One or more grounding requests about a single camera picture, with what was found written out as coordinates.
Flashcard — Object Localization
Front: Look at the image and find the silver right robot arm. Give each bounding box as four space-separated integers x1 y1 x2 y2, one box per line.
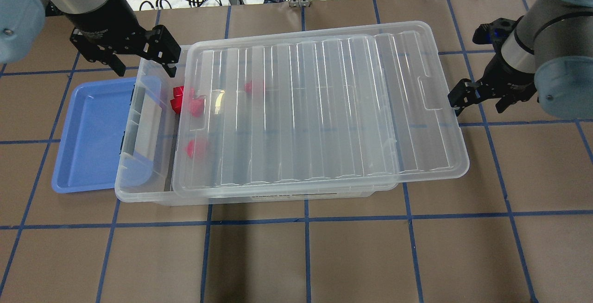
448 0 593 120

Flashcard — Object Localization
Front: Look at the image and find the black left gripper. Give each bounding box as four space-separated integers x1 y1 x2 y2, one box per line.
69 0 181 78

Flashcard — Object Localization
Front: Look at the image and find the blue plastic tray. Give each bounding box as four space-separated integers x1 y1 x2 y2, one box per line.
51 77 163 194

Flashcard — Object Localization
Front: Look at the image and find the clear plastic box lid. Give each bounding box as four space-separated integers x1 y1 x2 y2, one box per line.
171 21 469 202

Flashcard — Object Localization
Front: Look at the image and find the red block in box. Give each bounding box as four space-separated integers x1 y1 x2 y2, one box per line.
184 138 209 159
170 97 206 118
244 80 265 95

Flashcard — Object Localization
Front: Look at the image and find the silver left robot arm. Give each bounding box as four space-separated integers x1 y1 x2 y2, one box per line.
0 0 181 77

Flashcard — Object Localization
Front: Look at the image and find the clear plastic storage box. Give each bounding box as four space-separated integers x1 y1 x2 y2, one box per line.
115 35 399 206

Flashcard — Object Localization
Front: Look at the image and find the red block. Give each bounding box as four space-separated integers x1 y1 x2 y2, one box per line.
170 97 206 118
184 138 209 159
171 86 195 102
244 80 265 95

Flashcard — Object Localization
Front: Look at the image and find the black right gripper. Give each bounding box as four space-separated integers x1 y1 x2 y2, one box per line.
448 18 536 116

